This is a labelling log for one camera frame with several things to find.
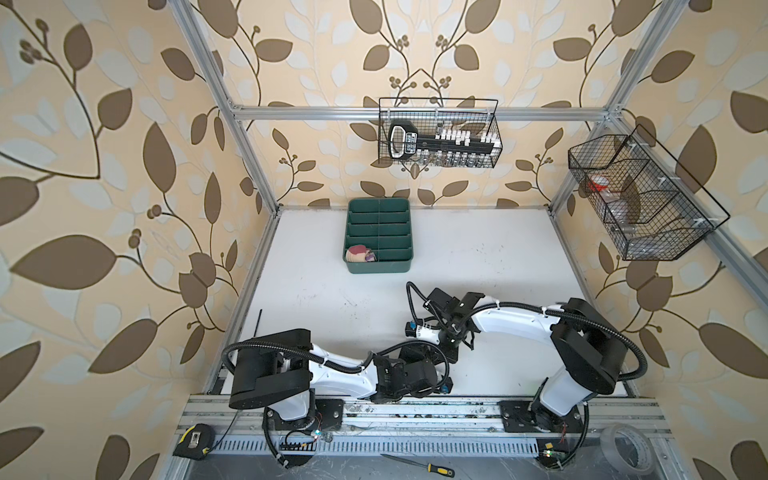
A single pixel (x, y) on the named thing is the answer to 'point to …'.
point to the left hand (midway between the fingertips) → (422, 348)
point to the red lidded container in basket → (598, 183)
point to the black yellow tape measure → (196, 441)
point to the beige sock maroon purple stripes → (359, 253)
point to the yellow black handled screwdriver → (433, 468)
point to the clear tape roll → (645, 452)
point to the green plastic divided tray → (383, 225)
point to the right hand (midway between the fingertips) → (435, 359)
